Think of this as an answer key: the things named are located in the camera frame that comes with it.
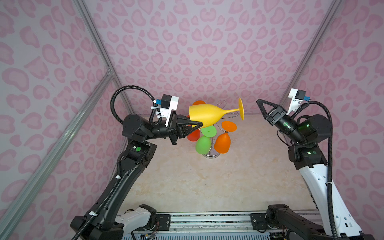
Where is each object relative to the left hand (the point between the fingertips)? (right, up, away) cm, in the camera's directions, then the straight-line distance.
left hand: (201, 124), depth 46 cm
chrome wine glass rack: (+11, -19, +52) cm, 57 cm away
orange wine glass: (0, +13, +37) cm, 39 cm away
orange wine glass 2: (+12, -8, +30) cm, 33 cm away
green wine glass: (+2, -9, +30) cm, 31 cm away
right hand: (+22, +8, +9) cm, 25 cm away
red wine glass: (-3, -6, +35) cm, 36 cm away
